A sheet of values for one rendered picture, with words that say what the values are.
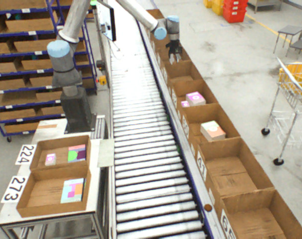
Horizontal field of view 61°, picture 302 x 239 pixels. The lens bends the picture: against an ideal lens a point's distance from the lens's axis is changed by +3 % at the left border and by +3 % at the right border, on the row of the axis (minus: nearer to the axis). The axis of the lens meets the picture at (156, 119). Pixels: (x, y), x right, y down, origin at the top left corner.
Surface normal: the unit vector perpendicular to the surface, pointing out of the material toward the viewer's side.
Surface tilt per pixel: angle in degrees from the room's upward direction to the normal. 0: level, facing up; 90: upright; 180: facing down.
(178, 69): 89
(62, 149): 0
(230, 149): 90
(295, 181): 0
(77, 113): 90
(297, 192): 0
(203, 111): 90
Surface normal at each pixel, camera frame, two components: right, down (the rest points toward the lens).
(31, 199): -0.04, -0.76
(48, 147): 0.16, 0.59
